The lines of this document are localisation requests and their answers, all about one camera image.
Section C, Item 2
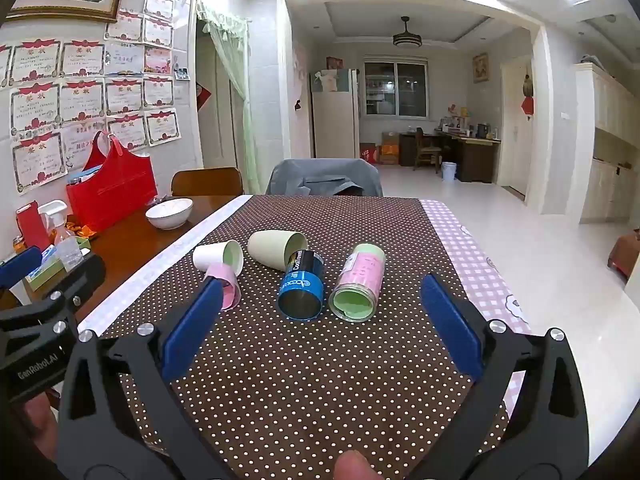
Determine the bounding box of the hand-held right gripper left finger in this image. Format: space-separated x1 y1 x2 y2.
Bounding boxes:
57 277 236 480

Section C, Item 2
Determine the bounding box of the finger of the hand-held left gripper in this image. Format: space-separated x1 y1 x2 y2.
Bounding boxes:
0 246 44 291
47 254 107 312

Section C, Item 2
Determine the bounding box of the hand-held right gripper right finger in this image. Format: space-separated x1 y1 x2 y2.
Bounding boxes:
407 274 589 480

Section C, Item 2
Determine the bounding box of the white paper cup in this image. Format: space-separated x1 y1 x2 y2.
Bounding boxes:
192 239 245 277

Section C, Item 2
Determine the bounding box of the clear cup with pink label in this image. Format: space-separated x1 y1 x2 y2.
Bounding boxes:
328 242 387 322

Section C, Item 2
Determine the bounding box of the pale green cup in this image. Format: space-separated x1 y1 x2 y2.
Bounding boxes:
247 230 307 274

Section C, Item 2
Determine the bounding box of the blue metal can cup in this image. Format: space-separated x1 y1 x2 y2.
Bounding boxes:
277 249 325 321

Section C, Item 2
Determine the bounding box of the person's left hand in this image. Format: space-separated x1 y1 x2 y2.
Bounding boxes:
21 394 59 462

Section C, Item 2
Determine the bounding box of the person's right hand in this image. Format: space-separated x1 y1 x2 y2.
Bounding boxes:
334 451 377 480

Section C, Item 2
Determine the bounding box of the green tissue box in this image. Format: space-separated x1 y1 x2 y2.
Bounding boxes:
22 246 94 292

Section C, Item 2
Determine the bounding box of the clear spray bottle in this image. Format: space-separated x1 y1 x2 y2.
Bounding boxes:
39 200 84 272

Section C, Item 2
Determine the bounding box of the pink checkered tablecloth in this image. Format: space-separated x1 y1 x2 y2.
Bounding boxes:
417 199 534 461

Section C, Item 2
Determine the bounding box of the red felt bag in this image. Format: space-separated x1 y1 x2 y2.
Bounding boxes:
66 131 159 233

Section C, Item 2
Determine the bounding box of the white bowl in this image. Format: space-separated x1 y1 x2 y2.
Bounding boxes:
145 198 194 231

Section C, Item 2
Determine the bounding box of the brown polka dot tablecloth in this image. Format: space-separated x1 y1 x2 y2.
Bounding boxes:
92 195 523 480

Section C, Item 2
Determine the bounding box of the dark wooden desk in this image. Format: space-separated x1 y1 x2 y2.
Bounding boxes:
433 129 502 184

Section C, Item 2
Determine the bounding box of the wooden desk chair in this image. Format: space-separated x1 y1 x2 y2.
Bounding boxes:
413 127 444 167

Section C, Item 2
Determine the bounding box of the cardboard box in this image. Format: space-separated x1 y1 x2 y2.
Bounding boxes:
381 132 401 165

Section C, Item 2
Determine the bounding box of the cream door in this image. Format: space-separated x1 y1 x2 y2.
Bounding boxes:
499 56 534 197

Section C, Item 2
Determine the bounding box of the grey jacket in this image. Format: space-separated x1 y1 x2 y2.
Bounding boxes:
265 158 385 198

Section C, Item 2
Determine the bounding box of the white refrigerator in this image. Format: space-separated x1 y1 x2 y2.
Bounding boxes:
309 68 362 160

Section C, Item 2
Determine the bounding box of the red door ornament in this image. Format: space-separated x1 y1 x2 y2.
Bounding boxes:
520 73 536 119

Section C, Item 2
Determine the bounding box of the green curtain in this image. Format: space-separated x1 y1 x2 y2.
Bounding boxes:
196 0 262 195

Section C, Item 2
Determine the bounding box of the window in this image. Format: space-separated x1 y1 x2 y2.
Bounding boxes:
363 59 430 117

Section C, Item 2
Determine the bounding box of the ceiling fan lamp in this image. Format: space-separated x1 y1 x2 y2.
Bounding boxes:
392 16 424 49

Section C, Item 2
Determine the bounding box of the wall of certificates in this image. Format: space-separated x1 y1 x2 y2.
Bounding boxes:
0 0 182 196

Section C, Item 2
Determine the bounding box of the cream wall cabinet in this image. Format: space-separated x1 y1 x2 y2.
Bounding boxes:
574 61 640 227

